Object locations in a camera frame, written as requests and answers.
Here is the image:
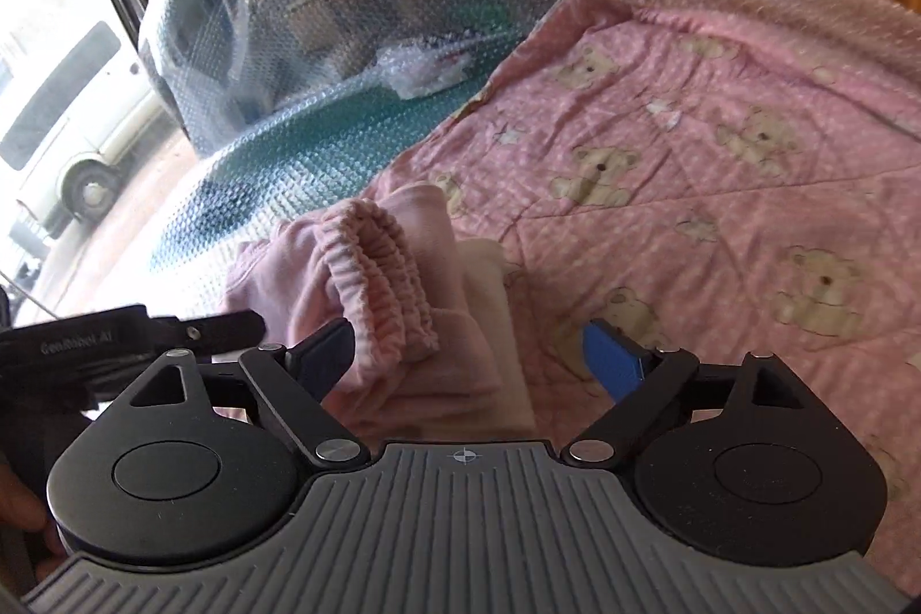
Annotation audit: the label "white van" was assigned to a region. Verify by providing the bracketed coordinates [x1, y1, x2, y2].
[0, 20, 155, 227]

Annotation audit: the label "crumpled bubble wrap piece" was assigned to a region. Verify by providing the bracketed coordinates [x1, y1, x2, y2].
[374, 42, 472, 98]

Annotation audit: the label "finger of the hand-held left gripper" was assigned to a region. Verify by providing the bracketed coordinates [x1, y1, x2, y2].
[151, 310, 266, 356]

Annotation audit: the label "person's left hand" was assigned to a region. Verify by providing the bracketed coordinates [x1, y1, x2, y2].
[0, 466, 67, 586]

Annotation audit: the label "pink bear printed blanket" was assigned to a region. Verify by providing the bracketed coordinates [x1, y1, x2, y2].
[360, 0, 921, 507]

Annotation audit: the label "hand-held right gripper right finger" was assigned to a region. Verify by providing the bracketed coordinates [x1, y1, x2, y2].
[561, 318, 803, 467]

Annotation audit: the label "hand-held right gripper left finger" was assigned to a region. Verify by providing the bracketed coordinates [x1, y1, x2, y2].
[130, 318, 371, 467]

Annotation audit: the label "pink pants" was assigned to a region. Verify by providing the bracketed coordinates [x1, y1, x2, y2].
[222, 182, 508, 443]

